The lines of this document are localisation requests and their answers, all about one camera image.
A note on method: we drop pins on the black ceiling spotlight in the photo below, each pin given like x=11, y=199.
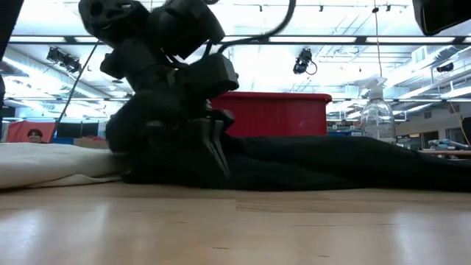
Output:
x=62, y=59

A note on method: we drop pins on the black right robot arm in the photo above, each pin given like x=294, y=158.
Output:
x=441, y=14

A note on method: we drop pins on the black t-shirt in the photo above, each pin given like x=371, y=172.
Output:
x=312, y=162

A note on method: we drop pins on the red fabric partition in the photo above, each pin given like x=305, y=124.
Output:
x=18, y=131

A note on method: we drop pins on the cream canvas tote bag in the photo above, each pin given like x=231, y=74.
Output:
x=51, y=162

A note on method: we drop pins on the red plastic laundry bin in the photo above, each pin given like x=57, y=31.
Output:
x=279, y=114

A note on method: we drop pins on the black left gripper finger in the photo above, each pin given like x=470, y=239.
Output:
x=221, y=143
x=211, y=136

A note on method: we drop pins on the clear plastic spray bottle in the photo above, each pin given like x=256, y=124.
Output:
x=377, y=117

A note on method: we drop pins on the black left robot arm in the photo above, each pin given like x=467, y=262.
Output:
x=121, y=44

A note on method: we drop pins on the black overhead camera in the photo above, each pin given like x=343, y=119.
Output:
x=302, y=62

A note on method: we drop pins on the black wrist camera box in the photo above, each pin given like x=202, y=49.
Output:
x=184, y=25

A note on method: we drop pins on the brown cardboard box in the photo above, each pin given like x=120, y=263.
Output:
x=90, y=143

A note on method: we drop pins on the person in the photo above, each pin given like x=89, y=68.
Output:
x=35, y=135

